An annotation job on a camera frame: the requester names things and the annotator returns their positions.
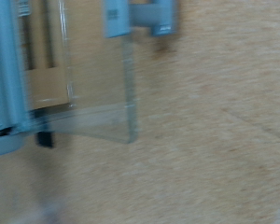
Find glass oven door with handle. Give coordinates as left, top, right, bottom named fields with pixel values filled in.
left=31, top=0, right=179, bottom=145

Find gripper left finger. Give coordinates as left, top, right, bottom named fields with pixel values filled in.
left=8, top=195, right=66, bottom=224

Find silver toaster oven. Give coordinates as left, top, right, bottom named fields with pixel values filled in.
left=0, top=0, right=34, bottom=159

